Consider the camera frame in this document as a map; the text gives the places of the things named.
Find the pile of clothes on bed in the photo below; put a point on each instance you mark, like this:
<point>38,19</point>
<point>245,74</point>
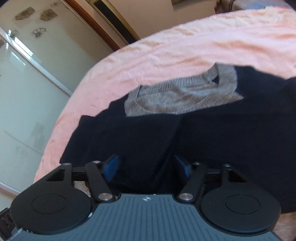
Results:
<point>224,6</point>

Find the brown wooden door frame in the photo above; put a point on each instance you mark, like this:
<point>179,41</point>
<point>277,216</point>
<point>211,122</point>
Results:
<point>93,24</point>

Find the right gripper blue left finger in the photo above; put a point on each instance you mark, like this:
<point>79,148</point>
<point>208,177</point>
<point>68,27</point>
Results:
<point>110,167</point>

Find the pink bed sheet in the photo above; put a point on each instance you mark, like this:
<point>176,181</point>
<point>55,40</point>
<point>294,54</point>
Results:
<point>263,39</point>

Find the grey and navy knit sweater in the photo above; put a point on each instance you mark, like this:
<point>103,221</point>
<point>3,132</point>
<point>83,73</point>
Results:
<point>232,115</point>

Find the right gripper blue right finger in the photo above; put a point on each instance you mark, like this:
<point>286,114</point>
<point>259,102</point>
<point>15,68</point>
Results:
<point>184,168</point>

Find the gold tower air conditioner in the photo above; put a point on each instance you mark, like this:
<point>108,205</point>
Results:
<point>115,20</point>

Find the white glossy wardrobe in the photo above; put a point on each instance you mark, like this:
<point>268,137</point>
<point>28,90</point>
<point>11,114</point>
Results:
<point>46,49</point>

